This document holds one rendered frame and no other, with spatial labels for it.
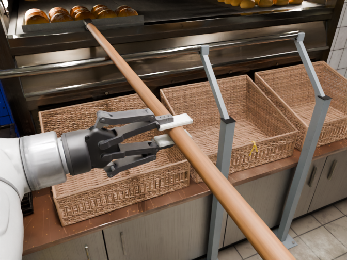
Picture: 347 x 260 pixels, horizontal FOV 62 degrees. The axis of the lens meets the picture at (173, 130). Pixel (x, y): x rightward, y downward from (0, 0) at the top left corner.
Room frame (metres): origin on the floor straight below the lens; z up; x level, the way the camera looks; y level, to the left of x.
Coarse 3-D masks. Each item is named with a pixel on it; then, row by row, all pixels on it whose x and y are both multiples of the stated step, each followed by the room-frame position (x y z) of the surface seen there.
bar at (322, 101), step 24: (168, 48) 1.07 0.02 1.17; (192, 48) 1.09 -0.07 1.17; (216, 48) 1.14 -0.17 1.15; (0, 72) 0.84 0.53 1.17; (24, 72) 0.86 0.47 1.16; (48, 72) 0.89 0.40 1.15; (312, 72) 1.20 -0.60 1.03; (216, 96) 0.99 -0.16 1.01; (312, 120) 1.12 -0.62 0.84; (312, 144) 1.10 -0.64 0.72; (216, 216) 0.90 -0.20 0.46; (288, 216) 1.09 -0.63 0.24; (216, 240) 0.91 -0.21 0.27; (288, 240) 1.11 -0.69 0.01
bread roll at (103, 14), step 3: (105, 9) 1.48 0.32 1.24; (108, 9) 1.48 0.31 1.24; (102, 12) 1.45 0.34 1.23; (105, 12) 1.45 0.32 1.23; (108, 12) 1.46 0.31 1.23; (111, 12) 1.46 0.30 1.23; (114, 12) 1.48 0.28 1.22; (99, 15) 1.45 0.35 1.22; (102, 15) 1.44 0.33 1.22; (105, 15) 1.45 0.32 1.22; (108, 15) 1.45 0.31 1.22; (111, 15) 1.46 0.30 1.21; (114, 15) 1.47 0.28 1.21; (99, 18) 1.44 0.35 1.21; (102, 18) 1.44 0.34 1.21
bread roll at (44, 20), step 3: (33, 15) 1.34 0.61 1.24; (36, 15) 1.34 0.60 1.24; (39, 15) 1.35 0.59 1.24; (27, 18) 1.34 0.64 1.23; (30, 18) 1.33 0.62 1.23; (33, 18) 1.33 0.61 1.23; (36, 18) 1.33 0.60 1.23; (39, 18) 1.34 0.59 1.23; (42, 18) 1.34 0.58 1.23; (45, 18) 1.36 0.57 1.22; (27, 21) 1.32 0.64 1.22; (30, 21) 1.32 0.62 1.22; (33, 21) 1.32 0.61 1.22; (36, 21) 1.32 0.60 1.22; (39, 21) 1.33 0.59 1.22; (42, 21) 1.34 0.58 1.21; (45, 21) 1.35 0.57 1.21; (48, 21) 1.36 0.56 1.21; (27, 24) 1.32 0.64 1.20
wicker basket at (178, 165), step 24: (120, 96) 1.32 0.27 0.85; (48, 120) 1.16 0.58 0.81; (72, 120) 1.20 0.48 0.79; (96, 168) 1.08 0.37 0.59; (144, 168) 1.08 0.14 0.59; (168, 168) 0.92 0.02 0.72; (72, 192) 0.77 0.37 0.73; (96, 192) 0.80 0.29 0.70; (120, 192) 0.92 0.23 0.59; (144, 192) 0.88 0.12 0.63; (168, 192) 0.92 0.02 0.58; (72, 216) 0.76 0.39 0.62
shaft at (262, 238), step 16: (96, 32) 1.15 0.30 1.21; (112, 48) 0.94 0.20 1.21; (128, 80) 0.71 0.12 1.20; (144, 96) 0.60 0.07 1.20; (160, 112) 0.52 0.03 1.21; (176, 128) 0.46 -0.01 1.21; (176, 144) 0.43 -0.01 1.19; (192, 144) 0.40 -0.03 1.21; (192, 160) 0.37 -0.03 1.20; (208, 160) 0.36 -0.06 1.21; (208, 176) 0.33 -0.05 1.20; (224, 176) 0.33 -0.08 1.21; (224, 192) 0.29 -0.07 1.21; (224, 208) 0.28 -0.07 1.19; (240, 208) 0.26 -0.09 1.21; (240, 224) 0.25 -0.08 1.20; (256, 224) 0.24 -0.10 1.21; (256, 240) 0.22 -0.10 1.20; (272, 240) 0.21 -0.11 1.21; (272, 256) 0.20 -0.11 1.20; (288, 256) 0.19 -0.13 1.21
